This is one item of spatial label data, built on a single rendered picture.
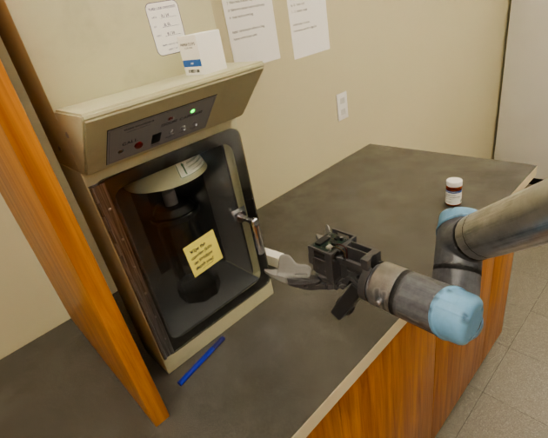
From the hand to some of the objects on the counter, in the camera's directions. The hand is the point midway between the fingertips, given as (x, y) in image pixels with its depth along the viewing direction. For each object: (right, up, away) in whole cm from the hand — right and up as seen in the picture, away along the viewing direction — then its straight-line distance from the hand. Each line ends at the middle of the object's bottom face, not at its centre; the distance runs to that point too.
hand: (291, 255), depth 78 cm
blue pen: (-19, -24, +7) cm, 31 cm away
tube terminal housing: (-23, -16, +22) cm, 36 cm away
